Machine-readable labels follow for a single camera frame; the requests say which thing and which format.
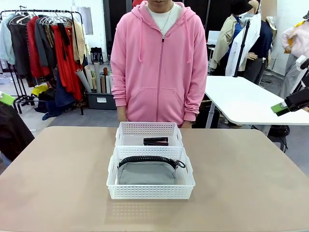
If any black clothes rack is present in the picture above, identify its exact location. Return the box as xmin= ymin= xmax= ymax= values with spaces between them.
xmin=0 ymin=9 xmax=85 ymax=116

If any white table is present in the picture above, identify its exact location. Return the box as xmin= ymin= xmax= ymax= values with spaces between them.
xmin=204 ymin=75 xmax=309 ymax=126

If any grey jacket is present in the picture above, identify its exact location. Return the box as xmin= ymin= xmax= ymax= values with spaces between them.
xmin=35 ymin=16 xmax=57 ymax=70

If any person right forearm pink sleeve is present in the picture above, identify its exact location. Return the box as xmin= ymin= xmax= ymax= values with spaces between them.
xmin=111 ymin=77 xmax=129 ymax=108

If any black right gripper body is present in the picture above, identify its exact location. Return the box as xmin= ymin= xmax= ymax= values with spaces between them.
xmin=284 ymin=88 xmax=309 ymax=113

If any light blue coat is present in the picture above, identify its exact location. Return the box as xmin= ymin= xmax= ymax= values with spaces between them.
xmin=0 ymin=13 xmax=16 ymax=66

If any black tripod pole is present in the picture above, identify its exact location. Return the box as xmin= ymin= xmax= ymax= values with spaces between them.
xmin=233 ymin=19 xmax=252 ymax=78

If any person torso pink hoodie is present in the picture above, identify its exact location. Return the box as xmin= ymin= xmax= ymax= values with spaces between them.
xmin=110 ymin=0 xmax=209 ymax=129

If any dark grey coat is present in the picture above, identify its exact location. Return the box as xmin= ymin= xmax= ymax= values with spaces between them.
xmin=8 ymin=15 xmax=31 ymax=75

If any grey storage bin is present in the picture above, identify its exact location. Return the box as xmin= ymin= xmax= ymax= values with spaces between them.
xmin=86 ymin=91 xmax=117 ymax=111

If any person right hand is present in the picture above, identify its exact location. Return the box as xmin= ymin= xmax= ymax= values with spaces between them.
xmin=117 ymin=105 xmax=128 ymax=122

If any yellow item on floor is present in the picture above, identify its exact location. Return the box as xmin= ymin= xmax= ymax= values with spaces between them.
xmin=31 ymin=84 xmax=49 ymax=96

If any black bag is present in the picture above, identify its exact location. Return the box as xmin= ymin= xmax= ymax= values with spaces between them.
xmin=267 ymin=125 xmax=290 ymax=153

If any beige garment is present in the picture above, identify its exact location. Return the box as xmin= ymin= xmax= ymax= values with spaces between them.
xmin=71 ymin=20 xmax=90 ymax=65

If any grey table leg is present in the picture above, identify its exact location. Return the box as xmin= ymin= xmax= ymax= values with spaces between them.
xmin=205 ymin=100 xmax=217 ymax=129

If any cream paper roll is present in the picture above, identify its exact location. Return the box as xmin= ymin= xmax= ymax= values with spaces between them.
xmin=83 ymin=65 xmax=94 ymax=90

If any white chair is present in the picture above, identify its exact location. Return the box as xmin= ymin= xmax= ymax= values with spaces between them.
xmin=207 ymin=30 xmax=221 ymax=45

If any mannequin in pink fuzzy sweater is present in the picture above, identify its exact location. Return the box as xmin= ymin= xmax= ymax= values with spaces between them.
xmin=279 ymin=18 xmax=309 ymax=99

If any person left forearm pink sleeve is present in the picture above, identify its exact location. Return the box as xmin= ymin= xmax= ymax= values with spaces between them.
xmin=183 ymin=77 xmax=209 ymax=121

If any red dress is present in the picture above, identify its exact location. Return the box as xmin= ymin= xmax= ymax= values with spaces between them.
xmin=52 ymin=24 xmax=84 ymax=101

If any grey cardboard tube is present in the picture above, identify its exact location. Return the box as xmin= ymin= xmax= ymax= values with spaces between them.
xmin=93 ymin=62 xmax=102 ymax=94

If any grey paper roll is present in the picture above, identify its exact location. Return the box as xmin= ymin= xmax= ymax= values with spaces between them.
xmin=76 ymin=68 xmax=92 ymax=93

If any white perforated plastic basket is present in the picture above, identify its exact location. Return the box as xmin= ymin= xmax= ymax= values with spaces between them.
xmin=114 ymin=121 xmax=184 ymax=147
xmin=106 ymin=145 xmax=196 ymax=200

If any white coat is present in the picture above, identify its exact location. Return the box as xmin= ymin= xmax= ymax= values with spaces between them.
xmin=225 ymin=13 xmax=263 ymax=77

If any black scarf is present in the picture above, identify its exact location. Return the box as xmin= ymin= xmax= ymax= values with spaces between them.
xmin=57 ymin=23 xmax=70 ymax=61

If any black stapler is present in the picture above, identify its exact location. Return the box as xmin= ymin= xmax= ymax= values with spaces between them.
xmin=143 ymin=137 xmax=169 ymax=146

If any mannequin with beige trench coat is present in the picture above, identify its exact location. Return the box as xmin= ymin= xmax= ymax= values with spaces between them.
xmin=209 ymin=13 xmax=244 ymax=71

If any black hat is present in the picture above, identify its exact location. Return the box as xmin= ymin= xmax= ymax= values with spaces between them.
xmin=229 ymin=0 xmax=253 ymax=15

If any brown cardboard tube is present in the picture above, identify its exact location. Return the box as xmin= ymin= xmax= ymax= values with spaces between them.
xmin=101 ymin=67 xmax=109 ymax=94

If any grey pencil case black zipper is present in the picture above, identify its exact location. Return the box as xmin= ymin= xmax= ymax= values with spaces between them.
xmin=117 ymin=156 xmax=186 ymax=186

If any mannequin in navy top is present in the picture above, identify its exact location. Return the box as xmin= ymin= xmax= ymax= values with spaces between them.
xmin=248 ymin=16 xmax=275 ymax=85

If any red coat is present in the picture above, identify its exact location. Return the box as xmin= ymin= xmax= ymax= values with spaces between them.
xmin=26 ymin=16 xmax=50 ymax=78

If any white hanging panel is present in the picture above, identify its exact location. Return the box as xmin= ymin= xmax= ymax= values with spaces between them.
xmin=79 ymin=6 xmax=94 ymax=36

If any black cloth cover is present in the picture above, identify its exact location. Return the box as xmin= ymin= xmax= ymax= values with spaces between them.
xmin=0 ymin=101 xmax=35 ymax=161

